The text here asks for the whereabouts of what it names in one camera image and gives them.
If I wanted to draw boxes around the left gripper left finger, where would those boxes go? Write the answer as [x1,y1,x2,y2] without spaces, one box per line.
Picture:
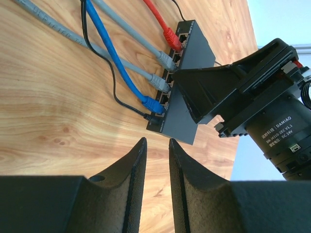
[0,138,147,233]

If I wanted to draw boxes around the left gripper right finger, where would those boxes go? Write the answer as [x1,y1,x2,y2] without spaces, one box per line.
[169,139,311,233]

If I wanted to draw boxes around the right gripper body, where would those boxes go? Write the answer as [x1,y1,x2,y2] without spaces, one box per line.
[215,38,311,181]

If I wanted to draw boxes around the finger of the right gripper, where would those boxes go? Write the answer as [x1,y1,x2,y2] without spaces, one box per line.
[173,64,245,124]

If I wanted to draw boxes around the black network switch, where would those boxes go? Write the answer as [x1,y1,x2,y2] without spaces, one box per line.
[146,20,215,145]

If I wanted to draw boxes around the blue ethernet cable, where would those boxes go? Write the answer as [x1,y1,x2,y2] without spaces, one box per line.
[85,0,166,115]

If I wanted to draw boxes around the black power cable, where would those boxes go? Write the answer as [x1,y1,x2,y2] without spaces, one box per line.
[80,0,161,122]

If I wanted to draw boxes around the upper grey ethernet cable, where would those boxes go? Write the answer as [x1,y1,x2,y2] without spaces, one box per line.
[92,0,178,71]

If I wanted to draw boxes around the grey ethernet cable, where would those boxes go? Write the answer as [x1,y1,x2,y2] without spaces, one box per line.
[14,0,171,93]
[92,0,178,71]

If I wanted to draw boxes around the red ethernet cable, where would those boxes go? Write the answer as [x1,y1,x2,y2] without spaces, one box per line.
[142,0,183,51]

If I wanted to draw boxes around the lower grey ethernet cable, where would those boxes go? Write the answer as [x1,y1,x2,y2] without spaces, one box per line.
[14,0,171,93]

